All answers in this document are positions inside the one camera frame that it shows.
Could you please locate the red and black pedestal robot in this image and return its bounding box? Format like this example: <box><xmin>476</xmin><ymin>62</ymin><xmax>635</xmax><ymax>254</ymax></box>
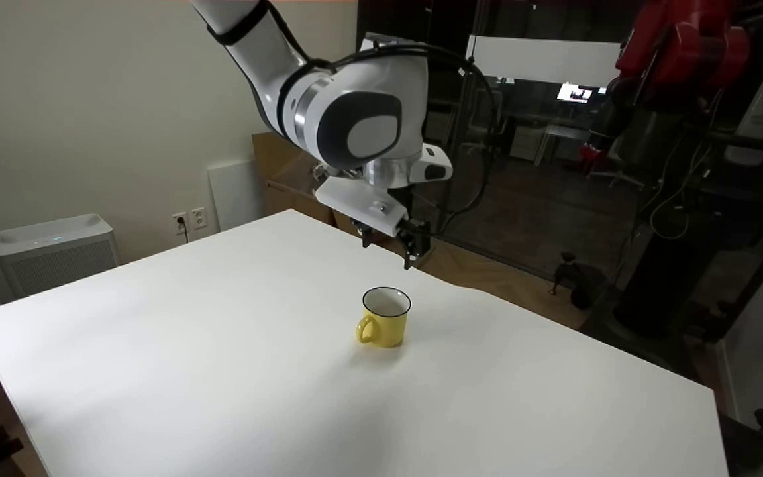
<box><xmin>554</xmin><ymin>0</ymin><xmax>763</xmax><ymax>358</ymax></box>

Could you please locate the yellow enamel cup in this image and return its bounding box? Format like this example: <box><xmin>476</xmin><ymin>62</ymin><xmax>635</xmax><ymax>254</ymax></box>
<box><xmin>354</xmin><ymin>285</ymin><xmax>415</xmax><ymax>350</ymax></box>

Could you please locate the black floor stand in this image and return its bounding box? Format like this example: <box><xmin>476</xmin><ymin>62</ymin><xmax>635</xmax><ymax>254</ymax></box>
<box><xmin>717</xmin><ymin>407</ymin><xmax>763</xmax><ymax>477</ymax></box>

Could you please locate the brown cardboard box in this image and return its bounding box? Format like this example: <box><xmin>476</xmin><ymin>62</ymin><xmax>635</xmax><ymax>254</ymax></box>
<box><xmin>250</xmin><ymin>130</ymin><xmax>341</xmax><ymax>228</ymax></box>

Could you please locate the lit computer monitor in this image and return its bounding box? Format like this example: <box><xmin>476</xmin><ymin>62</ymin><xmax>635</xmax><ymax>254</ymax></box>
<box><xmin>554</xmin><ymin>79</ymin><xmax>609</xmax><ymax>109</ymax></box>

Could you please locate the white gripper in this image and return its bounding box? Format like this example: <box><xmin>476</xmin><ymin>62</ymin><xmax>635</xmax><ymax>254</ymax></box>
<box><xmin>312</xmin><ymin>175</ymin><xmax>434</xmax><ymax>272</ymax></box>

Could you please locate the white air purifier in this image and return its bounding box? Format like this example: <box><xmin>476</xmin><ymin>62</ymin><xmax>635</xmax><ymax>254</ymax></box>
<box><xmin>0</xmin><ymin>212</ymin><xmax>121</xmax><ymax>302</ymax></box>

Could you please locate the white leaning panel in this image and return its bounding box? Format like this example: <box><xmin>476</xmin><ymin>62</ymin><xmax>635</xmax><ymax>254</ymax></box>
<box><xmin>203</xmin><ymin>155</ymin><xmax>266</xmax><ymax>237</ymax></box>

